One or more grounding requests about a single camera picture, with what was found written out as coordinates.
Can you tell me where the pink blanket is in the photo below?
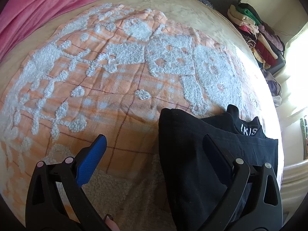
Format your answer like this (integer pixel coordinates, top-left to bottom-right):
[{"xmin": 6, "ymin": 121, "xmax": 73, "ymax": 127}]
[{"xmin": 0, "ymin": 0, "xmax": 121, "ymax": 60}]

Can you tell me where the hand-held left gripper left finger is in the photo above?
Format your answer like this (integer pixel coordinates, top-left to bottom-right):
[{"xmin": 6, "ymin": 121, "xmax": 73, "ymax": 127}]
[{"xmin": 25, "ymin": 135, "xmax": 111, "ymax": 231}]

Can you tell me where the bed with cream bedspread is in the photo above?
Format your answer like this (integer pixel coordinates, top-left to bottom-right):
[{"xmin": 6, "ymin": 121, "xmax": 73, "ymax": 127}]
[{"xmin": 0, "ymin": 0, "xmax": 282, "ymax": 231}]

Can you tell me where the orange and white tufted blanket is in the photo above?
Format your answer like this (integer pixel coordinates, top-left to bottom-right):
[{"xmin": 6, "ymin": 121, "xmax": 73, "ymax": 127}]
[{"xmin": 0, "ymin": 3, "xmax": 265, "ymax": 222}]

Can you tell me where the bag of loose clothes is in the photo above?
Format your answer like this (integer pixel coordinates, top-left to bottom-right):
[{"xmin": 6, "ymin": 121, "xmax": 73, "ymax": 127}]
[{"xmin": 261, "ymin": 69, "xmax": 282, "ymax": 106}]

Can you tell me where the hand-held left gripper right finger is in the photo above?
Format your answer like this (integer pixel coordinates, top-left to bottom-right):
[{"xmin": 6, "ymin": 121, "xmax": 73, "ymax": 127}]
[{"xmin": 203, "ymin": 135, "xmax": 282, "ymax": 231}]

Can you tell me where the dark patterned cloth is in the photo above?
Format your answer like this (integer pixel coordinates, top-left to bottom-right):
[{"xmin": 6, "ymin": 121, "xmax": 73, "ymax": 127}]
[{"xmin": 192, "ymin": 0, "xmax": 215, "ymax": 9}]

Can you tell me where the person's left hand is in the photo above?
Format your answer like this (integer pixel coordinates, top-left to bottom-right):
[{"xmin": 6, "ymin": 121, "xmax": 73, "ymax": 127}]
[{"xmin": 103, "ymin": 215, "xmax": 121, "ymax": 231}]

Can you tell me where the black garment with white print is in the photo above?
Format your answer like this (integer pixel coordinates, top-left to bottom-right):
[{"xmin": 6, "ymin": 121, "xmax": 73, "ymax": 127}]
[{"xmin": 159, "ymin": 104, "xmax": 279, "ymax": 231}]

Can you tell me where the stack of folded clothes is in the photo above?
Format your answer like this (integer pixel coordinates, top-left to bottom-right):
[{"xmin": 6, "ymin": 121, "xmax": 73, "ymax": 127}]
[{"xmin": 227, "ymin": 3, "xmax": 285, "ymax": 69}]

